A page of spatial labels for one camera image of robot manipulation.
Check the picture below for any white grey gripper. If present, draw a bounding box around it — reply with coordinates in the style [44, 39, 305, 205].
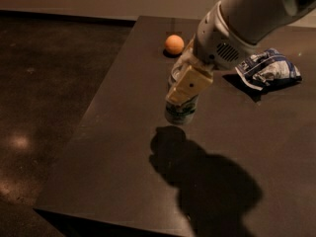
[166, 2, 257, 106]

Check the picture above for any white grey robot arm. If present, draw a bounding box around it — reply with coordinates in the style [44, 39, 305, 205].
[166, 0, 316, 106]

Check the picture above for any blue white chip bag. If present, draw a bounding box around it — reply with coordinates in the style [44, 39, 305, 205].
[235, 48, 302, 91]

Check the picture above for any orange fruit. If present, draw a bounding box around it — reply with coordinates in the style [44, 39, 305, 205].
[165, 35, 185, 55]

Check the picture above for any green white 7up can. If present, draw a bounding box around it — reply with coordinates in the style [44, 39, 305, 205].
[165, 68, 198, 125]

